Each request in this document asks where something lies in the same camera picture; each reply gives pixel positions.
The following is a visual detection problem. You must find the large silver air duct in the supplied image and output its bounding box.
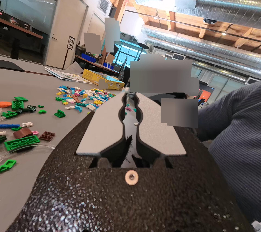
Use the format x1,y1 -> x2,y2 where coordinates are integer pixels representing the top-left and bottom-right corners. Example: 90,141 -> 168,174
133,0 -> 261,22

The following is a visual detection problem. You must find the blue storage bin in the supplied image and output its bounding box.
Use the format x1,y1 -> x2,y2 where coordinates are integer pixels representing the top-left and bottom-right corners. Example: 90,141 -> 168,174
81,53 -> 97,62

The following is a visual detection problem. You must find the pile of pastel lego pieces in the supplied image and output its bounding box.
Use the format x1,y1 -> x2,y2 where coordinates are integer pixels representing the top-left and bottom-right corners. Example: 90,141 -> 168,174
55,85 -> 137,112

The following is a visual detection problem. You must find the white door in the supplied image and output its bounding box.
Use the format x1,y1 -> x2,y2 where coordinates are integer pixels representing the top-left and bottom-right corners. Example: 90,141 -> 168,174
45,0 -> 88,70
88,11 -> 106,53

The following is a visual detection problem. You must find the lego instruction booklet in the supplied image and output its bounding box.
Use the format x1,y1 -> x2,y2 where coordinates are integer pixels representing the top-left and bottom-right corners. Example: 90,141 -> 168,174
45,67 -> 92,84

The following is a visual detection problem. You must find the large display screen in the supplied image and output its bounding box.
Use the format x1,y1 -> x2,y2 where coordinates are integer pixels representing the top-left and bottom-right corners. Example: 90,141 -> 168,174
199,81 -> 215,104

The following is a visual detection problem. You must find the wooden desk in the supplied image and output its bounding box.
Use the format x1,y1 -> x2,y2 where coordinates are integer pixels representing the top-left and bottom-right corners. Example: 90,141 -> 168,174
75,55 -> 119,74

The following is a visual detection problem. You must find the cardboard sign on white stand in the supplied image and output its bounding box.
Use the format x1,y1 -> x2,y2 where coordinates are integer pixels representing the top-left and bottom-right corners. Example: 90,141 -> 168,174
103,53 -> 115,70

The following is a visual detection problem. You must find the yellow lego box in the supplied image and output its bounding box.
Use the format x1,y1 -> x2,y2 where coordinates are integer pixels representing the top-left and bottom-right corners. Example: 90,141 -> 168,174
82,68 -> 125,90

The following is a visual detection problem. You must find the black table panel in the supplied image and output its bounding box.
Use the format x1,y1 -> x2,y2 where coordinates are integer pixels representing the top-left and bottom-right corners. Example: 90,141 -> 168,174
0,59 -> 25,72

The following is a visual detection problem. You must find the white lego piece with hole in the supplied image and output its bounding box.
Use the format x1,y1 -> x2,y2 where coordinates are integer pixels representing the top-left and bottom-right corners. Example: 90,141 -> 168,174
124,87 -> 135,99

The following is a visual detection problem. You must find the black lego box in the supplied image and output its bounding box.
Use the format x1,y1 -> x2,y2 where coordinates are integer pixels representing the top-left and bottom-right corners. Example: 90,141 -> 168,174
0,12 -> 31,30

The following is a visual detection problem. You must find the tag sign on stand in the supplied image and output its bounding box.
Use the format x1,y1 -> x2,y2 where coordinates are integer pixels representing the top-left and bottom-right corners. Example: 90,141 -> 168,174
62,35 -> 75,69

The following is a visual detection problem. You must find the pile of green brown lego pieces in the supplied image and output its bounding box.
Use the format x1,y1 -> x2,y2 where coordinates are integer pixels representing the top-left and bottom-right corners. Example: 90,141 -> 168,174
0,96 -> 66,173

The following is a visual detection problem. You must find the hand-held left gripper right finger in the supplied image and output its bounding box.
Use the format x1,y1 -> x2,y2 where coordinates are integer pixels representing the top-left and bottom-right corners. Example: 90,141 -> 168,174
133,92 -> 187,168

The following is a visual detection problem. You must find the dark wooden table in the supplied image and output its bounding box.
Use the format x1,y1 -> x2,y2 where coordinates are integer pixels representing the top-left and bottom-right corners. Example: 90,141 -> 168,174
0,18 -> 44,57

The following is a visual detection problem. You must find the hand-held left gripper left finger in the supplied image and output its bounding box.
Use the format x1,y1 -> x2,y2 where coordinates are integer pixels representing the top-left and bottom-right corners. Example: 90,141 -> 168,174
75,92 -> 128,168

